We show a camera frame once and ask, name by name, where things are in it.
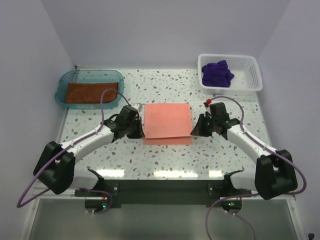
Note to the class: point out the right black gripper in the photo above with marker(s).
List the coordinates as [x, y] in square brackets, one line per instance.
[199, 130]

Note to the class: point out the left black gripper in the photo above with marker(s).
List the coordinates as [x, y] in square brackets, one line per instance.
[139, 133]

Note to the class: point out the pink towel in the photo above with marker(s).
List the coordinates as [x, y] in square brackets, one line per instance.
[167, 124]

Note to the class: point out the brown towel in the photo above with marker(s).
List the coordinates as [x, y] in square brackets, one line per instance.
[87, 93]

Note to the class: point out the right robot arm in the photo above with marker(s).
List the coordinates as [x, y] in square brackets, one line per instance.
[274, 173]

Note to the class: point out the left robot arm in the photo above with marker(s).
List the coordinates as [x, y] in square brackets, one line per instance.
[56, 165]

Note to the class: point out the purple towel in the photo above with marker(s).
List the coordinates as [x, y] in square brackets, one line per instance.
[217, 75]

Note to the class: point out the white plastic basket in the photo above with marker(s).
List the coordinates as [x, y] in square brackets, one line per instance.
[245, 73]

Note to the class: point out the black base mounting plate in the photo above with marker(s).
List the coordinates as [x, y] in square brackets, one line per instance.
[157, 192]

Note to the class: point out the blue transparent plastic tray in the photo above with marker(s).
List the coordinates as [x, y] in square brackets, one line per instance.
[110, 98]

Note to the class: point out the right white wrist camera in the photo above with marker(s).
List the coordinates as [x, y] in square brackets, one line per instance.
[207, 103]

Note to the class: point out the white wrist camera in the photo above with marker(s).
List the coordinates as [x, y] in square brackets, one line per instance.
[138, 107]
[207, 103]

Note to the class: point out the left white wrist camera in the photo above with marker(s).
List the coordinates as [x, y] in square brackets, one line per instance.
[138, 107]

